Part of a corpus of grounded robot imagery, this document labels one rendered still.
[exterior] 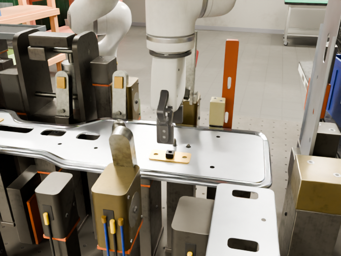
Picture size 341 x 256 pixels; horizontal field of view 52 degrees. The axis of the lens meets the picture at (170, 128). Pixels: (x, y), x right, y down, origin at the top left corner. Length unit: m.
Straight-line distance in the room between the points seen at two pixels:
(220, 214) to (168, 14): 0.33
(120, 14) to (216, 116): 0.65
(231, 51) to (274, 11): 6.45
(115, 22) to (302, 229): 0.98
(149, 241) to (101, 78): 0.43
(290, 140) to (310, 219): 0.87
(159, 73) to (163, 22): 0.08
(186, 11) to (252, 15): 6.71
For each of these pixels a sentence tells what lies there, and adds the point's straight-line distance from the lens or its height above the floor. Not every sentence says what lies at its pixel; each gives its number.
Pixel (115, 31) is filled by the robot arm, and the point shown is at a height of 1.12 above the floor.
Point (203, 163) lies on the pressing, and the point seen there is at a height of 1.00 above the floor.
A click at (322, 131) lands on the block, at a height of 1.08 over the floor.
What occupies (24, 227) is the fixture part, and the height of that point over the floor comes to 0.75.
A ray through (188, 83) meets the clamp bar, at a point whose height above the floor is 1.09.
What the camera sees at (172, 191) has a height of 0.89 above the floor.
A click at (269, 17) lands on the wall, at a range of 7.29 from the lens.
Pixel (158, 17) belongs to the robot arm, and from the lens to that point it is 0.59.
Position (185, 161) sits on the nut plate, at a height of 1.00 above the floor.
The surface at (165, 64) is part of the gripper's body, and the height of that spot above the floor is 1.21.
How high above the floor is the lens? 1.37
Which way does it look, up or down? 26 degrees down
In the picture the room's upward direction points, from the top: straight up
